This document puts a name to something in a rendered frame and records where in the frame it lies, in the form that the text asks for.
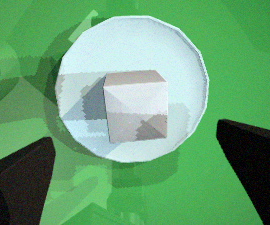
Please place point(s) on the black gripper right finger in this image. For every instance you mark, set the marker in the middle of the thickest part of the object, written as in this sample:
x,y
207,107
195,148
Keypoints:
x,y
248,151

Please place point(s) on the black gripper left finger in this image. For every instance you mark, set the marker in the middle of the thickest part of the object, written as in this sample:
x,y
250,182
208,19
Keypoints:
x,y
24,181

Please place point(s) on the white cube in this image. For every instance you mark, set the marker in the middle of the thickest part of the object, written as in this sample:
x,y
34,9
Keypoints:
x,y
136,105

